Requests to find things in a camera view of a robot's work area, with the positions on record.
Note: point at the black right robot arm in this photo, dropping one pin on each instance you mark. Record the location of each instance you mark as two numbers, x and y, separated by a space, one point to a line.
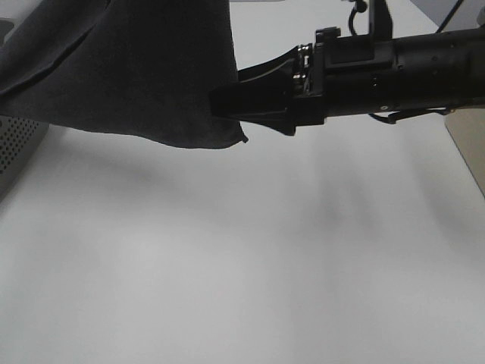
435 73

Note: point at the dark grey towel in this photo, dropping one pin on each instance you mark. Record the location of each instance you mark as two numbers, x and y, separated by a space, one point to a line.
141 68

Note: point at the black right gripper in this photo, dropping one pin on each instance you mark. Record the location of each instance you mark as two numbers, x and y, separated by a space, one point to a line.
348 75

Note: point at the grey perforated laundry basket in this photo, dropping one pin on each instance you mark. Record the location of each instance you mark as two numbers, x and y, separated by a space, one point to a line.
20 138

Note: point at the beige box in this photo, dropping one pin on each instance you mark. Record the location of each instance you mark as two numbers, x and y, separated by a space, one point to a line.
466 128

